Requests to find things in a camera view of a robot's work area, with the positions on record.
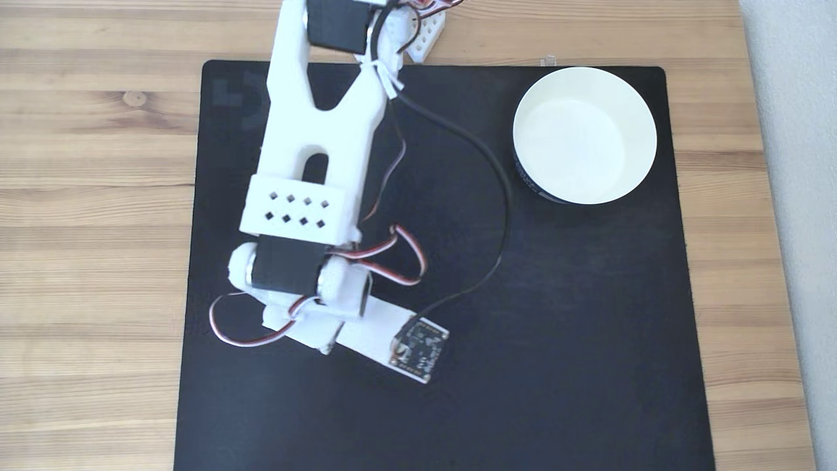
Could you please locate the black desk mat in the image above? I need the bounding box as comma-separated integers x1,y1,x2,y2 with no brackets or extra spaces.
173,60,717,471

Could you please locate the white round bowl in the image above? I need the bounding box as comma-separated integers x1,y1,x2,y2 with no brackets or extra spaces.
512,67,658,205

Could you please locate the red white black servo wire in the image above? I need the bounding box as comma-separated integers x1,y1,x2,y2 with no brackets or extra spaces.
327,224,430,287
209,292,309,348

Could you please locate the camera module on white bracket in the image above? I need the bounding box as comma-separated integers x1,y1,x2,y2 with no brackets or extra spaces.
335,298,451,385

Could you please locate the thin dark servo wire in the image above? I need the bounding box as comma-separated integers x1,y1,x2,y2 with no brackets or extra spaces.
362,114,408,223

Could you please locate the black camera cable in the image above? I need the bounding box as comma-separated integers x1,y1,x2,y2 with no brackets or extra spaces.
366,3,514,323

